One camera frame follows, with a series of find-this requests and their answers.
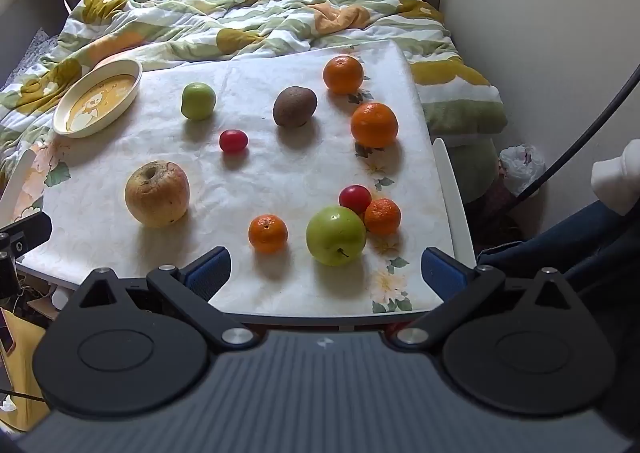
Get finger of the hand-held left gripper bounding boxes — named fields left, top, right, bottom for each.
left=0, top=211, right=53, bottom=264

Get small mandarin orange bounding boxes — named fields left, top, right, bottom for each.
left=248, top=214, right=289, bottom=254
left=364, top=198, right=402, bottom=236

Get red cherry tomato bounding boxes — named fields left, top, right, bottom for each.
left=338, top=184, right=373, bottom=215
left=219, top=130, right=249, bottom=154

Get large green apple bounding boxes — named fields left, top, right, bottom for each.
left=306, top=206, right=367, bottom=267

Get green yellow floral blanket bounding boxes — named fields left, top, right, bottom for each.
left=0, top=0, right=508, bottom=214

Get blue patterned bedsheet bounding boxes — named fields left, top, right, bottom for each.
left=0, top=28, right=61, bottom=89

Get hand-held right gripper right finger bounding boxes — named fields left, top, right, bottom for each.
left=387, top=247, right=583, bottom=354

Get large orange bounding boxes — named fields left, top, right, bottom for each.
left=350, top=102, right=399, bottom=149
left=322, top=55, right=365, bottom=95

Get grey headboard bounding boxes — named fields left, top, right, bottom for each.
left=0, top=0, right=68, bottom=84

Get white plastic bag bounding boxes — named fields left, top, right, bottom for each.
left=499, top=144, right=547, bottom=196

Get brown kiwi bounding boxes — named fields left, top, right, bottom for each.
left=273, top=86, right=318, bottom=128

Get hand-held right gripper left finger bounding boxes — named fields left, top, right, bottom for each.
left=60, top=247, right=261, bottom=354

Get white table frame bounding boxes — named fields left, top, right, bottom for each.
left=0, top=137, right=477, bottom=334

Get yellow bag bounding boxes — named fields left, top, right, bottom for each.
left=0, top=308, right=51, bottom=434

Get small green apple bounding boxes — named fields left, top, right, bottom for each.
left=181, top=82, right=217, bottom=121

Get black cable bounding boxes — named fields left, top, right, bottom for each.
left=517, top=63, right=640, bottom=201

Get cream yellow oval bowl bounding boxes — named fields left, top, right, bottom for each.
left=52, top=59, right=144, bottom=139

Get white floral table mat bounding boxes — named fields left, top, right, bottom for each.
left=15, top=40, right=456, bottom=319

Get yellow red apple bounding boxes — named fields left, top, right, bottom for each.
left=124, top=160, right=191, bottom=226

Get person's dark blue pants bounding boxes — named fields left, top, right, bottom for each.
left=477, top=200, right=640, bottom=324

